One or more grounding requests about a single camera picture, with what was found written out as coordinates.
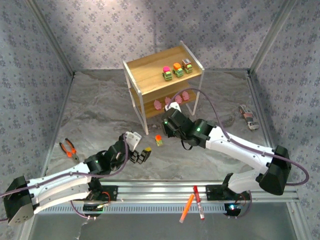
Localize green toy truck pink drum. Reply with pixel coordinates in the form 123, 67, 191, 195
162, 65, 173, 82

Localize green toy truck silver bed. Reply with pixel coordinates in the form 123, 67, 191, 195
181, 59, 193, 74

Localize wooden two-tier shelf white frame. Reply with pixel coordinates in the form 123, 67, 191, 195
121, 40, 205, 136

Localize black controller board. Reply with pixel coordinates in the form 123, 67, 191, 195
83, 203, 105, 216
223, 202, 243, 218

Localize white striped toy car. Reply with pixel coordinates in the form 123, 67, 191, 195
238, 104, 260, 131

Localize orange marker pen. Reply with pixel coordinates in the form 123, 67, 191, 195
179, 193, 195, 224

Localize red marker pen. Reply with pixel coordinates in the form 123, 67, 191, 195
192, 185, 205, 221

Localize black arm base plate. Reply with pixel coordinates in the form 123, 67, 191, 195
205, 184, 252, 202
82, 185, 119, 202

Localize orange handled pliers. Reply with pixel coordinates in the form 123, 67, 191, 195
59, 137, 80, 163

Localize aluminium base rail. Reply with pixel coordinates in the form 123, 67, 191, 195
37, 180, 300, 216

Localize grey slotted cable duct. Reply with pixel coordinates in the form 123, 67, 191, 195
41, 204, 227, 215

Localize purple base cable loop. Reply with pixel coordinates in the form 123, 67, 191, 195
228, 187, 255, 220
69, 198, 98, 221

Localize aluminium side rail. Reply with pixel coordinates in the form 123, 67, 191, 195
41, 73, 76, 177
246, 71, 286, 182

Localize aluminium frame post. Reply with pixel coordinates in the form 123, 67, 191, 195
247, 0, 299, 74
26, 0, 76, 77

